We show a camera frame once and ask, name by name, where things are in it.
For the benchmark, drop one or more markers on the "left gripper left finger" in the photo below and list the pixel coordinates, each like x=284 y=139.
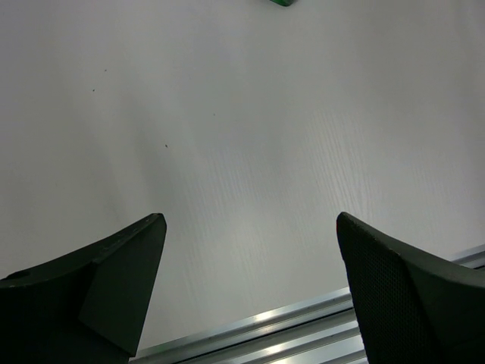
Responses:
x=88 y=306

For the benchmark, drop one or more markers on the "aluminium mounting rail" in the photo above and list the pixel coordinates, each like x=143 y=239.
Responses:
x=323 y=329

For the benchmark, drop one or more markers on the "green dish soap bottle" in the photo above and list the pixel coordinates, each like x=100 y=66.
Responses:
x=284 y=3

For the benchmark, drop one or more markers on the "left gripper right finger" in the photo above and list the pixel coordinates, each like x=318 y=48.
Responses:
x=411 y=306

